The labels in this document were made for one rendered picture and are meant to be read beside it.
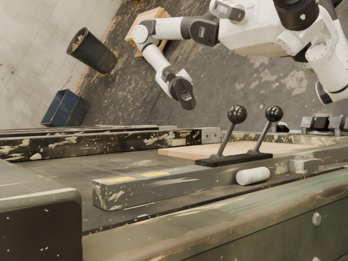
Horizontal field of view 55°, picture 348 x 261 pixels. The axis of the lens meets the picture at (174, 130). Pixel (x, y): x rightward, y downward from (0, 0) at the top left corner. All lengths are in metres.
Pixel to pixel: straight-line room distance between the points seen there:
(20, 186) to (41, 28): 6.14
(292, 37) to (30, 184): 0.76
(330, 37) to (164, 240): 0.78
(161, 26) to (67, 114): 3.93
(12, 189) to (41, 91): 6.00
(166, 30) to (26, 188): 1.25
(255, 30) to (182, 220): 0.94
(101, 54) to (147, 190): 4.94
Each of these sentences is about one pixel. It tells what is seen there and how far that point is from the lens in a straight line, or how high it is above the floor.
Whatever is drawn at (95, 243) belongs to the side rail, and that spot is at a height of 1.83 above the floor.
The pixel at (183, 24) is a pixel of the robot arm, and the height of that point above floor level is 1.38.
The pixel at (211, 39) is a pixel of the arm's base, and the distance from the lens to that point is 1.34.
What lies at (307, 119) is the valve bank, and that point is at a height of 0.76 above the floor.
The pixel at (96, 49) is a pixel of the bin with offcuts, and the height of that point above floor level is 0.39.
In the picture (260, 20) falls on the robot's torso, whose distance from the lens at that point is 1.17.
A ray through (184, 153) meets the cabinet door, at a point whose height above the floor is 1.31.
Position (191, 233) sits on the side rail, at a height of 1.78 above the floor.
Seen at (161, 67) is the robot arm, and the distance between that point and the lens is 1.42.
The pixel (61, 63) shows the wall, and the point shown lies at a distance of 6.36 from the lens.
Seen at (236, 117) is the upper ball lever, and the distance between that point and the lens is 0.62.
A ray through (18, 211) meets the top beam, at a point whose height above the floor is 1.91.
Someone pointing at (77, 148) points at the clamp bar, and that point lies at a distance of 1.17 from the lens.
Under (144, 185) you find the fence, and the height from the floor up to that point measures 1.66.
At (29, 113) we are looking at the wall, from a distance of 6.16.
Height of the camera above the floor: 1.98
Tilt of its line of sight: 35 degrees down
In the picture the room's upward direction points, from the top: 55 degrees counter-clockwise
